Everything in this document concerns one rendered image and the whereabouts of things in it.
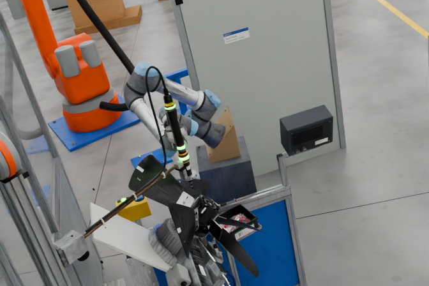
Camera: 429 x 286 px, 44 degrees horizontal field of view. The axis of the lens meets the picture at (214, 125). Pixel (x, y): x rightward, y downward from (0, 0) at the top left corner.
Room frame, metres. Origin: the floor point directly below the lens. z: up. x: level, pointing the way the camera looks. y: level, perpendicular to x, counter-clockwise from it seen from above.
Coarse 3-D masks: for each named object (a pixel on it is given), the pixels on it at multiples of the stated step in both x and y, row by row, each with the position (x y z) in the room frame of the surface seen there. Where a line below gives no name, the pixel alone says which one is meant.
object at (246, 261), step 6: (222, 228) 1.81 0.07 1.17; (222, 234) 1.82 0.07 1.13; (228, 234) 1.77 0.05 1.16; (222, 240) 1.82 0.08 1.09; (228, 240) 1.79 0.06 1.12; (234, 240) 1.73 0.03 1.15; (228, 246) 1.80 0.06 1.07; (234, 246) 1.76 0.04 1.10; (240, 246) 1.70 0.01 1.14; (234, 252) 1.77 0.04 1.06; (240, 252) 1.73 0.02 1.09; (246, 252) 1.65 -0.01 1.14; (240, 258) 1.75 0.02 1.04; (246, 258) 1.69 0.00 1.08; (246, 264) 1.72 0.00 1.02; (252, 264) 1.67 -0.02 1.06; (252, 270) 1.70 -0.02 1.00; (258, 270) 1.65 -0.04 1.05
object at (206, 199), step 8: (200, 200) 1.90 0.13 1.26; (208, 200) 1.95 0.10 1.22; (200, 208) 1.88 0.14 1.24; (208, 208) 1.87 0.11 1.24; (216, 208) 1.93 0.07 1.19; (200, 216) 1.86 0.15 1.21; (208, 216) 1.86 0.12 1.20; (200, 224) 1.87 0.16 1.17; (208, 224) 1.86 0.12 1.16; (200, 232) 1.84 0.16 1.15; (208, 232) 1.88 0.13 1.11
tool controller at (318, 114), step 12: (312, 108) 2.51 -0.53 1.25; (324, 108) 2.50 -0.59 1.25; (288, 120) 2.46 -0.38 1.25; (300, 120) 2.44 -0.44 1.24; (312, 120) 2.42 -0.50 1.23; (324, 120) 2.42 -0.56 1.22; (288, 132) 2.39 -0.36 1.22; (300, 132) 2.40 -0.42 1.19; (312, 132) 2.42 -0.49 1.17; (324, 132) 2.44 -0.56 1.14; (288, 144) 2.41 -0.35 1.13; (300, 144) 2.42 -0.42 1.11; (312, 144) 2.44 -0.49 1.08
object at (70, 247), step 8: (72, 232) 1.62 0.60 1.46; (64, 240) 1.58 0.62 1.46; (72, 240) 1.57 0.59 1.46; (80, 240) 1.57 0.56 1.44; (56, 248) 1.53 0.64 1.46; (64, 248) 1.53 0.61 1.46; (72, 248) 1.55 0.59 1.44; (80, 248) 1.57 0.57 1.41; (88, 248) 1.59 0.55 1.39; (64, 256) 1.53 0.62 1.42; (72, 256) 1.54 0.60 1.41; (64, 264) 1.53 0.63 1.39
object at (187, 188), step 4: (196, 180) 2.24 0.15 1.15; (200, 180) 2.25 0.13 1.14; (204, 180) 2.26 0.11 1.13; (184, 184) 2.19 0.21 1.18; (188, 184) 2.18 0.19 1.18; (196, 184) 2.18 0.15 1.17; (200, 184) 2.18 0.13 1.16; (204, 184) 2.18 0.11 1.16; (208, 184) 2.19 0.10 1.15; (184, 188) 2.15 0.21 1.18; (188, 188) 2.14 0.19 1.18; (196, 188) 2.13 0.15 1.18; (200, 188) 2.13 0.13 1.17; (204, 188) 2.13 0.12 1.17; (208, 188) 2.13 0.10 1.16; (188, 192) 2.11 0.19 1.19; (192, 192) 2.10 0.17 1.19; (196, 192) 2.09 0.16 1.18; (200, 192) 2.09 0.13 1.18; (204, 192) 2.08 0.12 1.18; (192, 196) 2.07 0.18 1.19; (196, 196) 2.06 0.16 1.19
